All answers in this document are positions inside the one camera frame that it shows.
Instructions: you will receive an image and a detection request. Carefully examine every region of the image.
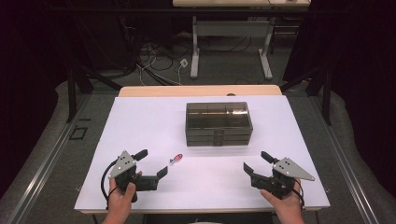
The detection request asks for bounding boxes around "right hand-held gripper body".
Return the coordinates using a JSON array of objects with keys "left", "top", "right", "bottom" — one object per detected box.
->
[{"left": 250, "top": 157, "right": 316, "bottom": 201}]

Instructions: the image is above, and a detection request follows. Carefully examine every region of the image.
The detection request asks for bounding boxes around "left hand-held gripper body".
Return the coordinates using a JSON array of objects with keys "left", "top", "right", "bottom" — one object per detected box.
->
[{"left": 107, "top": 150, "right": 159, "bottom": 203}]

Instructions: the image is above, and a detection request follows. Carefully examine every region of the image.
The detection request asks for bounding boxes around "smoky clear drawer box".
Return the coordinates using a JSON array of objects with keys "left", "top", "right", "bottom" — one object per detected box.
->
[{"left": 185, "top": 101, "right": 254, "bottom": 147}]

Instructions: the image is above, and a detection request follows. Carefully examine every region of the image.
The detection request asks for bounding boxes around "person's right hand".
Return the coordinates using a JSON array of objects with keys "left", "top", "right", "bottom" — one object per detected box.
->
[{"left": 260, "top": 178, "right": 304, "bottom": 218}]

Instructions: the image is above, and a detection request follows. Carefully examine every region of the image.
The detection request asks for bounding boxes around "person's left hand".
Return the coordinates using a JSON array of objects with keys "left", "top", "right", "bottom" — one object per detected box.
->
[{"left": 106, "top": 178, "right": 137, "bottom": 218}]

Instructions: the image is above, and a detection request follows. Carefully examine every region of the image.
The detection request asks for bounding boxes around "white table mat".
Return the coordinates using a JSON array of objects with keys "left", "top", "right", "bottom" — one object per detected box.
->
[{"left": 74, "top": 94, "right": 331, "bottom": 211}]

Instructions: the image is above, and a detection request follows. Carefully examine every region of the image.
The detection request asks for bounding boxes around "black metal stand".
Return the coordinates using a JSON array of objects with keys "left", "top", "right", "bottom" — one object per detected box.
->
[
  {"left": 66, "top": 66, "right": 122, "bottom": 124},
  {"left": 279, "top": 66, "right": 332, "bottom": 125}
]

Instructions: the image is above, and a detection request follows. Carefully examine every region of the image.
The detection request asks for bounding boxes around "light wooden table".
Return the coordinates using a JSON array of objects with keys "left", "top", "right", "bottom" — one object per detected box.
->
[{"left": 78, "top": 84, "right": 328, "bottom": 216}]

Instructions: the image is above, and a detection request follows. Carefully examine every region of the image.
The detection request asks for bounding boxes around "dark curtain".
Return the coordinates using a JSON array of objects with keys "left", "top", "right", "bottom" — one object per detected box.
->
[
  {"left": 0, "top": 0, "right": 76, "bottom": 200},
  {"left": 283, "top": 0, "right": 396, "bottom": 200}
]

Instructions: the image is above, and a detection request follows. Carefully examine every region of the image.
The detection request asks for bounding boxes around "white-legged desk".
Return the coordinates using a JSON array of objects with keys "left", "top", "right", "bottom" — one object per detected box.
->
[{"left": 172, "top": 0, "right": 312, "bottom": 80}]

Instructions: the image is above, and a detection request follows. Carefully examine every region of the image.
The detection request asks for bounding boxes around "black horizontal bar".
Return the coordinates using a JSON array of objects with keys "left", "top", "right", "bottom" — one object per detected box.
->
[{"left": 46, "top": 7, "right": 344, "bottom": 15}]

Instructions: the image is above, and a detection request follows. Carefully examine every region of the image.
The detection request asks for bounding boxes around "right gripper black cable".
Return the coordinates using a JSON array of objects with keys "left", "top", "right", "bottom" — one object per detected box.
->
[{"left": 290, "top": 179, "right": 306, "bottom": 209}]

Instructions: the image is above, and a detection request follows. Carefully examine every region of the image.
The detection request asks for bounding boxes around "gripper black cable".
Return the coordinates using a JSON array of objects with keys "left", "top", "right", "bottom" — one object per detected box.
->
[
  {"left": 290, "top": 179, "right": 306, "bottom": 209},
  {"left": 100, "top": 159, "right": 120, "bottom": 210}
]

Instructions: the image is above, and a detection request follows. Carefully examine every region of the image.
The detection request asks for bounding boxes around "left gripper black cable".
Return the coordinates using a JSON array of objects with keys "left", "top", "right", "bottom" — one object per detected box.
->
[{"left": 100, "top": 159, "right": 120, "bottom": 210}]

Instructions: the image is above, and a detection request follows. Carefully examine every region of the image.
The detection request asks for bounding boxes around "aluminium floor rail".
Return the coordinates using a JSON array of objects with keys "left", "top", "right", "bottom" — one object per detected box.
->
[
  {"left": 6, "top": 92, "right": 92, "bottom": 224},
  {"left": 311, "top": 96, "right": 379, "bottom": 224}
]

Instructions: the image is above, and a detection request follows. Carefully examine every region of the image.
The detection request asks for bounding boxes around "white floor cable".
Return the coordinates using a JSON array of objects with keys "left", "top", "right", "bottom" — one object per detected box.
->
[{"left": 177, "top": 63, "right": 185, "bottom": 86}]

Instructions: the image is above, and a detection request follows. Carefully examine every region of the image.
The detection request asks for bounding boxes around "tangle of black floor cables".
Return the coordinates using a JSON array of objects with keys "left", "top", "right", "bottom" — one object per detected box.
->
[{"left": 136, "top": 34, "right": 253, "bottom": 71}]

